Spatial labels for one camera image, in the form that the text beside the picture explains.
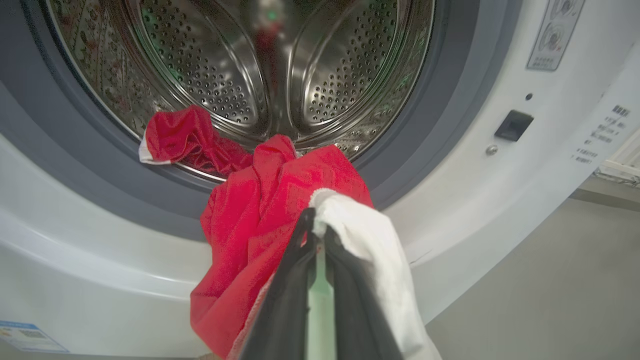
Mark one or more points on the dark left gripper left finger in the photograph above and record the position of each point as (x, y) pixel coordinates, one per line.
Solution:
(282, 320)

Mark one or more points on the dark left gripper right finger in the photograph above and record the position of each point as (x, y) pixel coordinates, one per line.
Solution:
(357, 320)

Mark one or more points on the red and white garment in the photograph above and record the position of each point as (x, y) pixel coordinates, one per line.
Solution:
(250, 240)

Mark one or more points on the white front-load washing machine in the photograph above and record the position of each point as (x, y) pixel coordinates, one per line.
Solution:
(75, 260)

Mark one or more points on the grey rubber door gasket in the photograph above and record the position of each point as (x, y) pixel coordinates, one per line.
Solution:
(100, 185)

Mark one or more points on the small silver screw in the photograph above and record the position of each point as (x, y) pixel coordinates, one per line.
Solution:
(491, 149)

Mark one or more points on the perforated steel drum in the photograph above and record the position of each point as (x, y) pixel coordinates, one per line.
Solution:
(340, 75)

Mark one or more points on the blue energy label sticker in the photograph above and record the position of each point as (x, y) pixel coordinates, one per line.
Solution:
(27, 337)

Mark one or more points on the grey warning sticker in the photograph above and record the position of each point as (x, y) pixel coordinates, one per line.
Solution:
(552, 40)

